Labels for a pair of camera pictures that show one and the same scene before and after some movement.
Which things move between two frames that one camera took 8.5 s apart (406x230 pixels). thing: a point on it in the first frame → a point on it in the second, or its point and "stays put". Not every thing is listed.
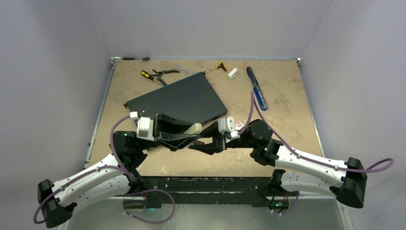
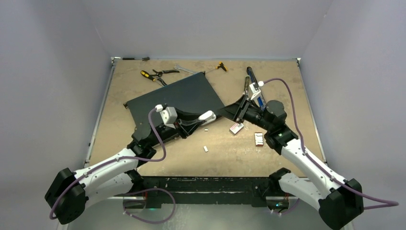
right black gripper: x=219 y=140 → x=236 y=111
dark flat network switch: x=192 y=100 stays put
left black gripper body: x=156 y=132 → x=182 y=131
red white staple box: x=239 y=125 stays put
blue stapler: x=256 y=89 stays put
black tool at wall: x=144 y=59 stays put
